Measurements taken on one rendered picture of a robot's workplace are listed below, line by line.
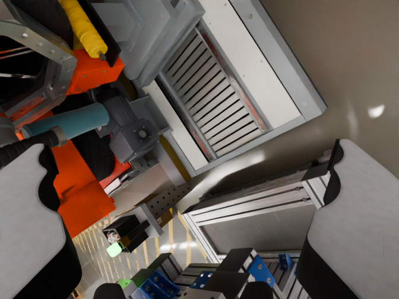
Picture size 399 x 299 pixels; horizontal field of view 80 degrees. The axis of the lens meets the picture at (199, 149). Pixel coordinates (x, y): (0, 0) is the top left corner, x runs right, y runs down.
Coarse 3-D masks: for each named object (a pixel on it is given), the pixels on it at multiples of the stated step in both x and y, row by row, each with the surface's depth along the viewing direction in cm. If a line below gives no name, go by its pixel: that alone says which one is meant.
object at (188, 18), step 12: (180, 0) 86; (192, 0) 88; (180, 12) 91; (192, 12) 85; (204, 12) 90; (180, 24) 93; (192, 24) 93; (168, 36) 99; (180, 36) 96; (168, 48) 100; (156, 60) 109; (168, 60) 111; (144, 72) 117; (156, 72) 116; (144, 84) 121
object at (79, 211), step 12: (84, 192) 106; (96, 192) 109; (60, 204) 99; (72, 204) 101; (84, 204) 104; (96, 204) 107; (108, 204) 110; (72, 216) 100; (84, 216) 102; (96, 216) 105; (72, 228) 98; (84, 228) 101
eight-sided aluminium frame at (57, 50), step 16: (0, 0) 45; (0, 16) 43; (16, 16) 46; (0, 32) 45; (16, 32) 47; (32, 32) 50; (48, 32) 58; (32, 48) 54; (48, 48) 57; (64, 48) 62; (48, 64) 71; (64, 64) 65; (48, 80) 75; (64, 80) 73; (32, 96) 80; (48, 96) 80; (64, 96) 81; (16, 112) 81; (32, 112) 80; (16, 128) 81
